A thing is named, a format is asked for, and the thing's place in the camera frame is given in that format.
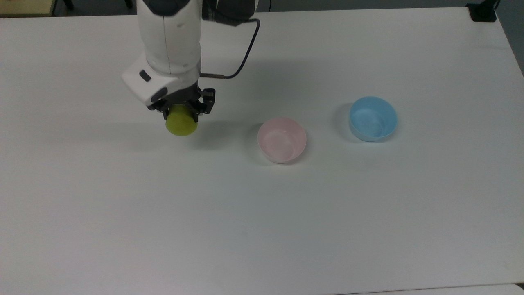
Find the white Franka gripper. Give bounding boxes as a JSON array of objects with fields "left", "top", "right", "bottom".
[{"left": 122, "top": 52, "right": 217, "bottom": 123}]

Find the black table clamp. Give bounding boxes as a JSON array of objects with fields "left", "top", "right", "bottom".
[{"left": 466, "top": 0, "right": 501, "bottom": 23}]

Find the blue plastic bowl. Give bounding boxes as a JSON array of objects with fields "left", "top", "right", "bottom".
[{"left": 348, "top": 96, "right": 398, "bottom": 143}]

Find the pink plastic bowl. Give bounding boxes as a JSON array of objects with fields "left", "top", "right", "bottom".
[{"left": 257, "top": 117, "right": 307, "bottom": 165}]

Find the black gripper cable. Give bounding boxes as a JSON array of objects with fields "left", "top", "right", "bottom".
[{"left": 200, "top": 18, "right": 261, "bottom": 80}]

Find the wooden desk corner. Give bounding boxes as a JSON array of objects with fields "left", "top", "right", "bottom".
[{"left": 0, "top": 0, "right": 57, "bottom": 18}]

